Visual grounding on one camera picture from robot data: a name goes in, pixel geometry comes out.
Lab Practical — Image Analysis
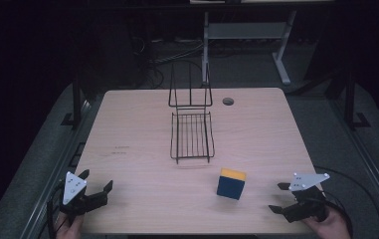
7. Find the person's left hand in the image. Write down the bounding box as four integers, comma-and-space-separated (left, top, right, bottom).
54, 212, 85, 239

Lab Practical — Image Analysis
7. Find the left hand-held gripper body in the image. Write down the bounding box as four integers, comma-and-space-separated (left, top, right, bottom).
59, 170, 108, 217

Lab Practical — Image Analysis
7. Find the bundle of floor cables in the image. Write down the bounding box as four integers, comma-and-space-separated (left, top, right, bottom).
131, 35, 205, 91

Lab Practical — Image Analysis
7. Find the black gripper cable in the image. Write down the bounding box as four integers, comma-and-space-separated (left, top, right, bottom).
312, 164, 379, 239
45, 183, 66, 239

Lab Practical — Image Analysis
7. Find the black wire rack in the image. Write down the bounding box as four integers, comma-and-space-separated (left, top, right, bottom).
168, 62, 217, 165

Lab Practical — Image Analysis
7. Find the aluminium frame rail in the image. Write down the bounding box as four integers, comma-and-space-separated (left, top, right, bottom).
19, 99, 93, 239
328, 99, 379, 231

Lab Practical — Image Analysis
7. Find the white metal desk frame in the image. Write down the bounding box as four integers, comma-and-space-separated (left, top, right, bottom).
201, 9, 298, 86

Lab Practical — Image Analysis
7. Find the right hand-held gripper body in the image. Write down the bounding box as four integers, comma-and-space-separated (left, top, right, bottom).
283, 172, 331, 224

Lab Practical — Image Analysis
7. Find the black metal stand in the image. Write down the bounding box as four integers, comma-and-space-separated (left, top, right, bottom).
341, 64, 372, 131
60, 71, 86, 127

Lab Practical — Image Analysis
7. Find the person's right hand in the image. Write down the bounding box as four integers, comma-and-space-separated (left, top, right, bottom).
303, 208, 352, 239

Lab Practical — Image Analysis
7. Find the blue box with yellow top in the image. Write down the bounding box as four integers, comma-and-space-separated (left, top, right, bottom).
216, 167, 248, 201

